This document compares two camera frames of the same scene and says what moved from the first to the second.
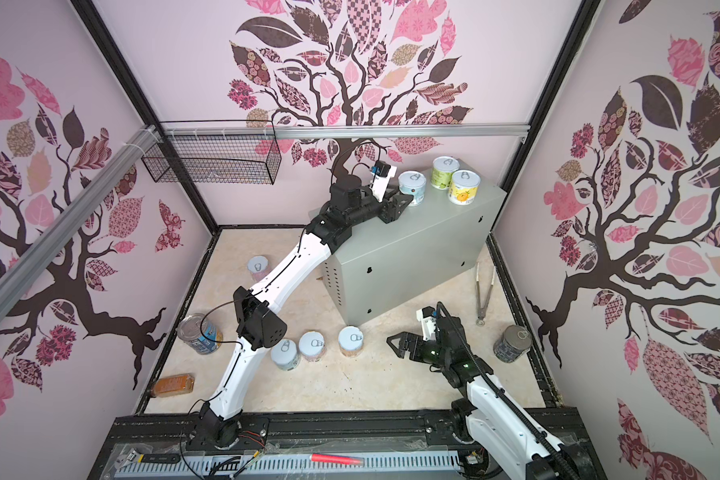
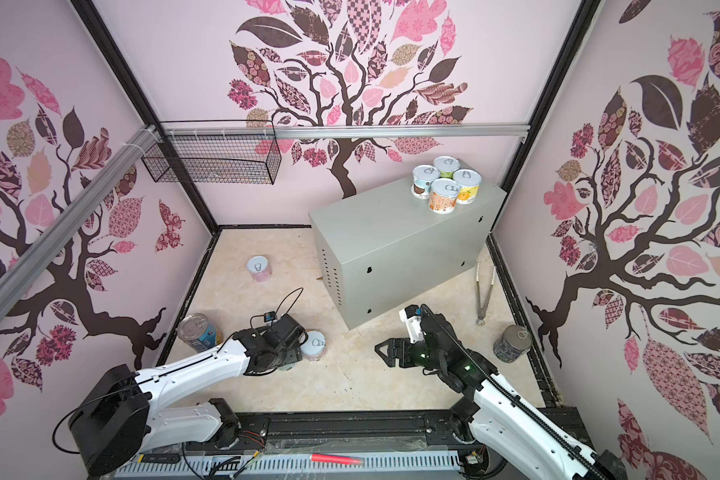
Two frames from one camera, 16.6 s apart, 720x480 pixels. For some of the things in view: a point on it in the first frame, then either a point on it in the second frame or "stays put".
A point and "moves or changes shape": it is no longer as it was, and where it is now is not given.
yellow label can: (464, 187) stays put
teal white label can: (413, 182) moves or changes shape
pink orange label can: (311, 345) stays put
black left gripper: (391, 211) -> (294, 355)
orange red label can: (351, 340) -> (443, 195)
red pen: (332, 458) stays put
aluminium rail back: (341, 128) stays put
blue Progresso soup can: (189, 331) stays put
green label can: (443, 168) stays put
